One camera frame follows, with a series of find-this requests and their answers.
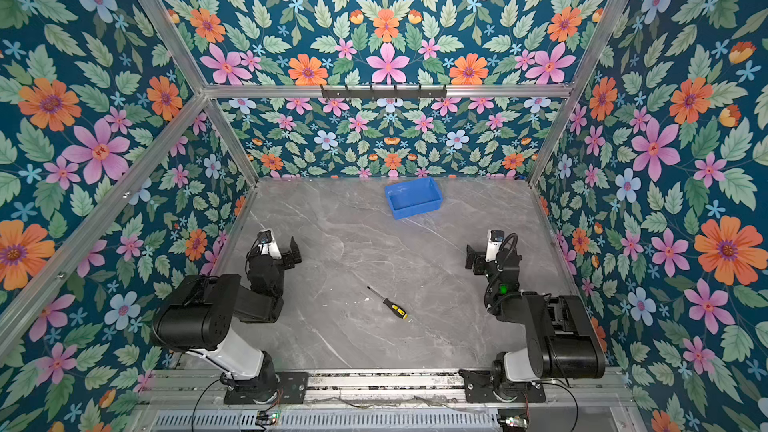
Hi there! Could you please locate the yellow black screwdriver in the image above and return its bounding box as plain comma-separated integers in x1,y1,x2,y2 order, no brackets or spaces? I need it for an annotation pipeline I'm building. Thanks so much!
367,286,409,320

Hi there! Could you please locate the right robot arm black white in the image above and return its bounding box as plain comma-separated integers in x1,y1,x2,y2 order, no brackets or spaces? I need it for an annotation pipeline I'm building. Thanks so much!
465,229,606,401

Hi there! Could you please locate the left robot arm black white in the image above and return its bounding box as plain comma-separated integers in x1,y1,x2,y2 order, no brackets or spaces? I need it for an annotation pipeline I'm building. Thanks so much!
152,229,302,400

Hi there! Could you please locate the blue plastic bin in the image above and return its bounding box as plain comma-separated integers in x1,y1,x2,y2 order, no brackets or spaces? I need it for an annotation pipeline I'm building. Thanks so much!
385,177,443,220

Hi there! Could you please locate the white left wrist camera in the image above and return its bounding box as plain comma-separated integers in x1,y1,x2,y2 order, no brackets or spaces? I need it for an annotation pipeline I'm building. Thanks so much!
255,229,282,260

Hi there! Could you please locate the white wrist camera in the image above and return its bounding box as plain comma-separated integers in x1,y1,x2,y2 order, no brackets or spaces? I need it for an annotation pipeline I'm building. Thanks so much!
485,229,505,262
255,229,282,260

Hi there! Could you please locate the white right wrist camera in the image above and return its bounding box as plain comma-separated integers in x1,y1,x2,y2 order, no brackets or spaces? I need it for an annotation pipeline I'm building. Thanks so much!
485,229,505,262

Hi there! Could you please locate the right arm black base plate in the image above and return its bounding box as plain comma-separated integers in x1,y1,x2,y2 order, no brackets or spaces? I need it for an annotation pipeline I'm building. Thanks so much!
458,369,546,405

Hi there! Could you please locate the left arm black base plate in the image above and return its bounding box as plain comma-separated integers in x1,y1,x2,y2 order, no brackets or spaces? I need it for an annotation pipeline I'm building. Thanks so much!
223,372,309,406

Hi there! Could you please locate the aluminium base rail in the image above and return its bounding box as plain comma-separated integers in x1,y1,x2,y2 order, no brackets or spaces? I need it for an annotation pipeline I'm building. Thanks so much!
140,367,634,412

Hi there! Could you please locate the white vented cable duct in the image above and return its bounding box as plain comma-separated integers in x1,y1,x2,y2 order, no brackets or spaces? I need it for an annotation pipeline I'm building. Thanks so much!
150,409,501,431

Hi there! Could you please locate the black hook rail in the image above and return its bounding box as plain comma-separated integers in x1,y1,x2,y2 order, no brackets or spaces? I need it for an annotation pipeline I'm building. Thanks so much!
320,85,448,100

